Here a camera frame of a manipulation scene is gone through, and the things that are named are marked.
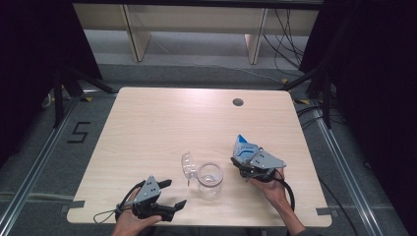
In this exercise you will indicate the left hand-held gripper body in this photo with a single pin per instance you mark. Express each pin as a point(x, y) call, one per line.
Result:
point(148, 191)

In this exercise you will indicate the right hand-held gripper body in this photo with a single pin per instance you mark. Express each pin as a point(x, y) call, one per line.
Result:
point(265, 160)

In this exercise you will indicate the white blue milk pouch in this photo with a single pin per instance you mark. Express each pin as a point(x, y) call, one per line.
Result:
point(244, 152)

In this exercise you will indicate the clear glass pitcher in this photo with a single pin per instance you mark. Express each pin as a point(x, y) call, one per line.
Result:
point(209, 190)

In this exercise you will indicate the person's right hand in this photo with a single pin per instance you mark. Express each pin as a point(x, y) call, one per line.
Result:
point(273, 191)

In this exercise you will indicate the person's left hand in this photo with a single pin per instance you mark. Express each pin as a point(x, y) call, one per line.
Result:
point(129, 226)

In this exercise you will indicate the yellow black tape piece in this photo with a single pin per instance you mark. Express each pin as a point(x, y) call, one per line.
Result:
point(302, 101)
point(87, 98)

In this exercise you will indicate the grey tape piece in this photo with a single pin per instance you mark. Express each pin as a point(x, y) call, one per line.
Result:
point(74, 205)
point(324, 211)

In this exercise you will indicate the black metal stand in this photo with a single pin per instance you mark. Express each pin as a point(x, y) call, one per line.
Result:
point(326, 98)
point(58, 98)

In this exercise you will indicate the grey floor strip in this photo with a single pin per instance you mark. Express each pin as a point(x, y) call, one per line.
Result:
point(32, 196)

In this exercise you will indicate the black curtain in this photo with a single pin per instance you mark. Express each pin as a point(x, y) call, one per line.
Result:
point(29, 65)
point(377, 98)

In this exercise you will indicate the light wooden shelf unit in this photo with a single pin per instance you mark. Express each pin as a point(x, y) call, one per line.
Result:
point(196, 18)

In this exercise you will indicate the aluminium floor rail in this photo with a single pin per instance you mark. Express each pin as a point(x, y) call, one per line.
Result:
point(347, 177)
point(36, 170)

